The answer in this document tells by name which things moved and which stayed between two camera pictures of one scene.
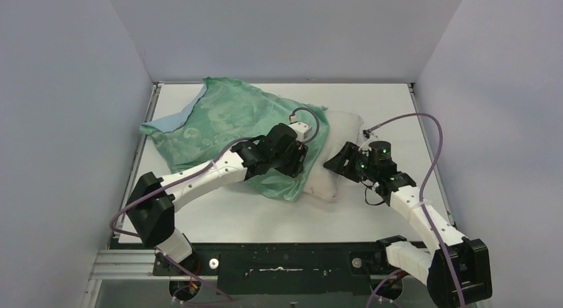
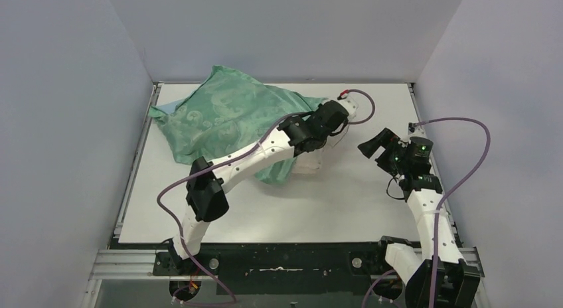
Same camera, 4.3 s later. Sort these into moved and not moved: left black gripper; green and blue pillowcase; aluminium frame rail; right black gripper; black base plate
Moved: left black gripper; green and blue pillowcase; right black gripper
Not moved: black base plate; aluminium frame rail
